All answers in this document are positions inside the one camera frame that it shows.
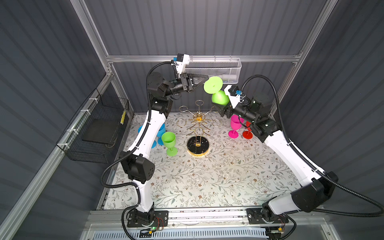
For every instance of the blue wine glass front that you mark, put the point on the blue wine glass front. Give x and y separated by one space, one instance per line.
161 131

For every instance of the blue wine glass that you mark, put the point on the blue wine glass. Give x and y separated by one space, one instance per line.
161 131
154 143

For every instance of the pink wine glass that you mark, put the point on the pink wine glass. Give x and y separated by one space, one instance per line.
236 124

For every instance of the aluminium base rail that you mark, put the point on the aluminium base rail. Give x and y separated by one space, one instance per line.
233 223

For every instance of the gold wine glass rack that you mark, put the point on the gold wine glass rack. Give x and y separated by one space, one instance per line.
198 144

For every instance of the white wire mesh basket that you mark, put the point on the white wire mesh basket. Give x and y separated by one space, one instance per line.
214 67

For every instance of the white marker in basket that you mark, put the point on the white marker in basket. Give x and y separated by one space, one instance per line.
228 77

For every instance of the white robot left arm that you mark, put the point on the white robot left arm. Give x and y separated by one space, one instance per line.
137 166

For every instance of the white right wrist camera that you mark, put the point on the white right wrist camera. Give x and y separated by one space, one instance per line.
235 95

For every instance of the black wire basket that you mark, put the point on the black wire basket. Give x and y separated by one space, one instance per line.
97 133

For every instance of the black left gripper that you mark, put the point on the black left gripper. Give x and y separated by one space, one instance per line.
187 83

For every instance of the yellow item in black basket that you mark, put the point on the yellow item in black basket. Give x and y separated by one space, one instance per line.
123 117

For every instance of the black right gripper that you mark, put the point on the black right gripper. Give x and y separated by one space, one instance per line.
222 110

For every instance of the green wine glass back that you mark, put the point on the green wine glass back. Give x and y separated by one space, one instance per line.
213 86

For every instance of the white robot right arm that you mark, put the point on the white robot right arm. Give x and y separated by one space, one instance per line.
316 186

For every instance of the red wine glass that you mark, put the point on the red wine glass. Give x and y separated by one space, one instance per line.
247 134

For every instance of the green wine glass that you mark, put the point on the green wine glass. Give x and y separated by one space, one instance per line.
169 141
213 86

